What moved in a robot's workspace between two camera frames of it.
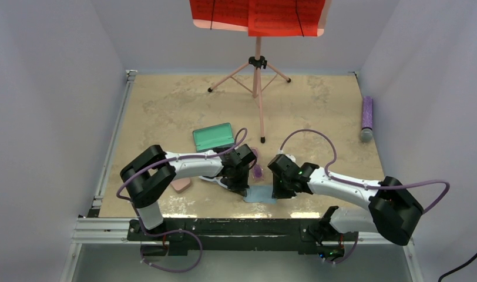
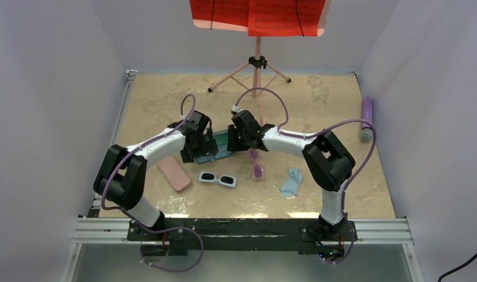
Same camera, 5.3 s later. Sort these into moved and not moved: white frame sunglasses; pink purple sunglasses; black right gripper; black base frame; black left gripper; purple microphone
Moved: black right gripper; black left gripper
Not moved: white frame sunglasses; pink purple sunglasses; black base frame; purple microphone
